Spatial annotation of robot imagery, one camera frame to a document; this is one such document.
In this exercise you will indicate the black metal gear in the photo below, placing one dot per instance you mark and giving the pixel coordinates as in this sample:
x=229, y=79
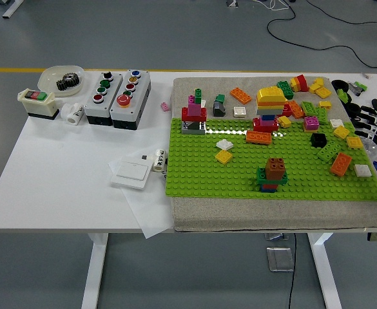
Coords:
x=68, y=82

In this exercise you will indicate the yellow brick pair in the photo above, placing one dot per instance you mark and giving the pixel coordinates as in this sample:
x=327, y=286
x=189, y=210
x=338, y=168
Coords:
x=317, y=83

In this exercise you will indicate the lime green long brick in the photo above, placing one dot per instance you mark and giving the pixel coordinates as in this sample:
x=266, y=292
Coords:
x=330, y=150

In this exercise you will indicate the white table leg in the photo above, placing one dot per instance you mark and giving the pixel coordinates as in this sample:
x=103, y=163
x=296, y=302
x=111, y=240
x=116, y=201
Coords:
x=323, y=273
x=93, y=273

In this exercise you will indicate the small black clip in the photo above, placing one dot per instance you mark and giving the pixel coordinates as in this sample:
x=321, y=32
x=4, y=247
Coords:
x=355, y=122

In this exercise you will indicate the red pink grey brick tower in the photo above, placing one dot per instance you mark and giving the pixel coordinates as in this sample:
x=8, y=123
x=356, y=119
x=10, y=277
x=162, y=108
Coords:
x=194, y=113

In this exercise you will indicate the grey emergency-stop control box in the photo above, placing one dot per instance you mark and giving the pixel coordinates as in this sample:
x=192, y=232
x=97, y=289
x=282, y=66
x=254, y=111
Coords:
x=133, y=109

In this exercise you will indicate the white flat square brick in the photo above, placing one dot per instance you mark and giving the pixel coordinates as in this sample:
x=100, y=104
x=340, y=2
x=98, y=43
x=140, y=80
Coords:
x=224, y=144
x=239, y=111
x=337, y=122
x=363, y=170

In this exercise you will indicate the cream red-green switch box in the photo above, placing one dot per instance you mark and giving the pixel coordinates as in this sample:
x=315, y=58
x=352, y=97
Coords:
x=40, y=107

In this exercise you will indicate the black square brick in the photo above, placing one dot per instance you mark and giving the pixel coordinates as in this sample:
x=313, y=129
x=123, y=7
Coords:
x=318, y=140

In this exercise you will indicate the white plastic bowl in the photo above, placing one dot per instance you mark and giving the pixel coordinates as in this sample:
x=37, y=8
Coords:
x=49, y=80

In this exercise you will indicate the white labelled tube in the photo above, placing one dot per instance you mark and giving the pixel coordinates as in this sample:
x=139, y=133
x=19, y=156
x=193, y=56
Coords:
x=159, y=161

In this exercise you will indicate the silver floor socket lid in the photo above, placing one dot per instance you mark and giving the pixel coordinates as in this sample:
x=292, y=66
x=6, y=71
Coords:
x=280, y=259
x=276, y=236

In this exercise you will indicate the grey slope brick green top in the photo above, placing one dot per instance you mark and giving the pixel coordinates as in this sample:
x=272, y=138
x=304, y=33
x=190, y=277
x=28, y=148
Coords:
x=219, y=109

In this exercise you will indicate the white paper sheet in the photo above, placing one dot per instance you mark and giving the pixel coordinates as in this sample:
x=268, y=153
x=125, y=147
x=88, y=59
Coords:
x=149, y=212

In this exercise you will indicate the red and blue brick stack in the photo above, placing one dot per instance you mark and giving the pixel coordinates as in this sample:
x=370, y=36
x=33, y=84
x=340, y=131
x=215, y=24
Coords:
x=268, y=189

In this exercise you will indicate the lime green plastic piece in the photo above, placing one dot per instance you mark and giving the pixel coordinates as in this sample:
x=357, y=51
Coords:
x=342, y=95

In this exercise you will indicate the yellow flat square brick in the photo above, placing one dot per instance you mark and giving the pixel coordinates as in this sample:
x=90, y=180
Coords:
x=341, y=132
x=311, y=131
x=323, y=92
x=355, y=142
x=223, y=156

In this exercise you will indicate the dark green chunky brick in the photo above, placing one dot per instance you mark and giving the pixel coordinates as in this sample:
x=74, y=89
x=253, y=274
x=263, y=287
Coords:
x=285, y=89

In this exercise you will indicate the burger-shaped multicolour brick tower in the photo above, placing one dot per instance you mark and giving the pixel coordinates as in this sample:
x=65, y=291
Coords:
x=270, y=98

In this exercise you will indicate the small pink brick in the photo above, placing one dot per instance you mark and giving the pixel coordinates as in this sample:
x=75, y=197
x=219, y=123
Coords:
x=165, y=107

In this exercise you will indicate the white distant table foot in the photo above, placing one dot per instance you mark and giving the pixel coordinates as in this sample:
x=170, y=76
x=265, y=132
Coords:
x=12, y=6

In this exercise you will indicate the dark green long brick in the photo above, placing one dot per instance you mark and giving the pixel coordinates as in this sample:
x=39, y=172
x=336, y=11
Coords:
x=260, y=176

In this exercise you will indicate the brown square brick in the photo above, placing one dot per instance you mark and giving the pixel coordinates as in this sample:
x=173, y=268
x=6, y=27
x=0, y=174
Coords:
x=276, y=164
x=274, y=174

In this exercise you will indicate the red yellow orange curved bricks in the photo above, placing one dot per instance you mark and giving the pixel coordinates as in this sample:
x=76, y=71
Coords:
x=300, y=83

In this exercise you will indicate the grey distant stand foot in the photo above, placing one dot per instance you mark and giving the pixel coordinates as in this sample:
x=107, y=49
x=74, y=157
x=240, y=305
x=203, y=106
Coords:
x=230, y=3

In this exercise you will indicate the grey-brown mat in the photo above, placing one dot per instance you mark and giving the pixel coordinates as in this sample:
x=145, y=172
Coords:
x=239, y=212

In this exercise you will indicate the grey four-button control box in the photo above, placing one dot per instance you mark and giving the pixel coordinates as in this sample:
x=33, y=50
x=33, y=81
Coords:
x=93, y=111

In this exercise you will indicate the white pipe tee fitting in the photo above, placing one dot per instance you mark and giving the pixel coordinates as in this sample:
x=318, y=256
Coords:
x=69, y=112

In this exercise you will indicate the white wall switch plate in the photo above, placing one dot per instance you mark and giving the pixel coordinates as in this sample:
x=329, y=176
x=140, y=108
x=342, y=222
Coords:
x=131, y=175

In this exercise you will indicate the small yellow brick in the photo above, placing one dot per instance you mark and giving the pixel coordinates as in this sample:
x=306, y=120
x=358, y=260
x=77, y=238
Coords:
x=325, y=105
x=284, y=121

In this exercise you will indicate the pink square brick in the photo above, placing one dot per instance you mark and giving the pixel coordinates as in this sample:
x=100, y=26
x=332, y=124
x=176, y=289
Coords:
x=311, y=123

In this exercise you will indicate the orange long brick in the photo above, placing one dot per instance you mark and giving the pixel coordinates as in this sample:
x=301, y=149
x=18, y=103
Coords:
x=340, y=164
x=241, y=95
x=297, y=109
x=258, y=137

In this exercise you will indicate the clear plastic bag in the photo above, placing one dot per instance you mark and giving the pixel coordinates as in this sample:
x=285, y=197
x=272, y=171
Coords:
x=372, y=146

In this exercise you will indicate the black tape roll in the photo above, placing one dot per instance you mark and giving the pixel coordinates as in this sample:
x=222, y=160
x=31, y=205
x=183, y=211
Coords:
x=334, y=85

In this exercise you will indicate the green and grey clip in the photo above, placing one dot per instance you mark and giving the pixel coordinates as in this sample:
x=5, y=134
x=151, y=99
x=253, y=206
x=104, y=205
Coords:
x=359, y=86

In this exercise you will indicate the green studded baseplate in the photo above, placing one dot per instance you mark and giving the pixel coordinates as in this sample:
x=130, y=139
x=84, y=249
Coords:
x=201, y=174

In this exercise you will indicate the red chunky brick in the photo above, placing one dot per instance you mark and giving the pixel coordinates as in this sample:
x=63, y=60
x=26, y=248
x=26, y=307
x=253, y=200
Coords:
x=286, y=110

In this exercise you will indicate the lime green flat plate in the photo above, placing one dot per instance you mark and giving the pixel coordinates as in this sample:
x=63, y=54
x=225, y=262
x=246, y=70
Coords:
x=308, y=107
x=322, y=114

